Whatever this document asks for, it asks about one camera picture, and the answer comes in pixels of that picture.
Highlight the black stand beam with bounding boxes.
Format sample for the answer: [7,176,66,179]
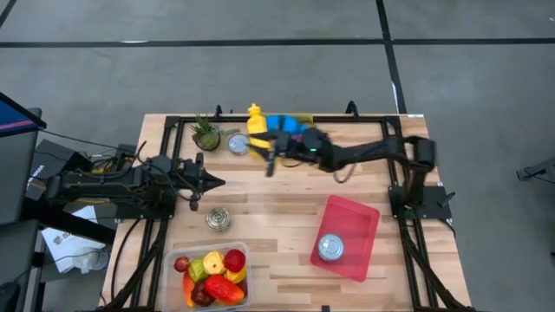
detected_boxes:
[21,197,117,244]

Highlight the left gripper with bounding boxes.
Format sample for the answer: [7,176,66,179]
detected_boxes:
[175,151,227,213]

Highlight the clear plastic cup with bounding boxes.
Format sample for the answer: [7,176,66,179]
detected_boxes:
[71,245,110,275]

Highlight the black metal table frame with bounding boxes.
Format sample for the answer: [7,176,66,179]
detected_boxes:
[103,113,476,312]

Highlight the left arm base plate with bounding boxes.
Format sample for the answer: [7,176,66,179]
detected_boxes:
[114,201,178,221]

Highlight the pink translucent plastic bin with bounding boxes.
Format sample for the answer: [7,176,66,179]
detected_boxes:
[309,194,382,283]

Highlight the thick black cable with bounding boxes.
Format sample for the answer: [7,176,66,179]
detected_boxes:
[110,218,144,304]

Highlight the white paper sheets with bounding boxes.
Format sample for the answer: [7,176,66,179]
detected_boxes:
[41,205,109,275]

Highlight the yellow plastic bottle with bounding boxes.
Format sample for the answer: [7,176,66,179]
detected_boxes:
[246,102,269,136]

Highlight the grey stand leg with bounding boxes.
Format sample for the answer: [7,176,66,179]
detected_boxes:
[515,155,555,183]

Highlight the black case with white lettering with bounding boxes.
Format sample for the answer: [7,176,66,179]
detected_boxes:
[25,139,82,203]

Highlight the dark maroon toy fruit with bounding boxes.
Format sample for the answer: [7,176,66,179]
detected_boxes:
[190,281,216,308]

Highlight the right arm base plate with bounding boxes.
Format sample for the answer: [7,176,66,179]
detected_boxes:
[388,185,453,221]

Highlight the monitor with blue screen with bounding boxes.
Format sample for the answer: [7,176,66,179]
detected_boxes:
[0,91,48,138]

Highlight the black rounded device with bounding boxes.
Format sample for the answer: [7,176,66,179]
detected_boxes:
[0,281,22,312]

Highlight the blue plastic bottle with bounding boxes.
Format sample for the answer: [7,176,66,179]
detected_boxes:
[264,114,310,135]

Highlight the silver tin can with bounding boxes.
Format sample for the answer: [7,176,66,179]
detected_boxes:
[317,233,345,263]
[226,133,250,156]
[205,206,232,231]

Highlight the potted succulent plant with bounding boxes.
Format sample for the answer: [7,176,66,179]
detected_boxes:
[189,114,241,153]

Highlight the red toy apple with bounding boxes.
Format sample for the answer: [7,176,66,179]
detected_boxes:
[223,248,247,273]

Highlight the grey furniture panel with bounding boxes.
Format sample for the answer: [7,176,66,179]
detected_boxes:
[0,107,44,312]

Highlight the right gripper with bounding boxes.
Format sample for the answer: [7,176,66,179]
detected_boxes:
[249,127,334,178]

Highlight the clear plastic bin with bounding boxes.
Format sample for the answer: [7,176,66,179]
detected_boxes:
[160,241,253,312]

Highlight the thin black cable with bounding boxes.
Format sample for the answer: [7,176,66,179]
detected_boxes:
[38,127,138,153]

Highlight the yellow translucent plastic bin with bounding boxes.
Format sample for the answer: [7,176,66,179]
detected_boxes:
[249,113,314,168]

